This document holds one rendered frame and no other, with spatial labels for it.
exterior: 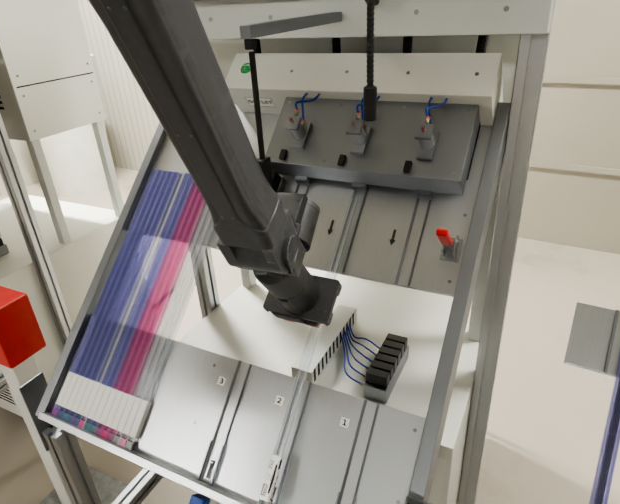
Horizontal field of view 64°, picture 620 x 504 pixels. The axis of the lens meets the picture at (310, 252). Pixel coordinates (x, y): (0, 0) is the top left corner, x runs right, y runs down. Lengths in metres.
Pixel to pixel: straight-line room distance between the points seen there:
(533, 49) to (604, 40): 2.05
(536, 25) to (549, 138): 2.20
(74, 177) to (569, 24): 3.57
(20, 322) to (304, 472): 0.84
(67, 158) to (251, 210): 3.95
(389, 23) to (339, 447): 0.66
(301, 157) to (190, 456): 0.52
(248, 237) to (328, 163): 0.35
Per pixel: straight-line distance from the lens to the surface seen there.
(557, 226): 3.18
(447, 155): 0.79
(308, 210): 0.64
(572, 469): 1.90
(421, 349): 1.22
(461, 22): 0.85
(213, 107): 0.41
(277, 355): 1.20
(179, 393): 0.89
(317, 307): 0.68
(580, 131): 3.00
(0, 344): 1.37
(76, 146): 4.36
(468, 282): 0.75
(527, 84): 0.89
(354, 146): 0.82
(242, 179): 0.46
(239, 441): 0.83
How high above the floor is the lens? 1.38
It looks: 28 degrees down
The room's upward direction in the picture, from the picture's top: 3 degrees counter-clockwise
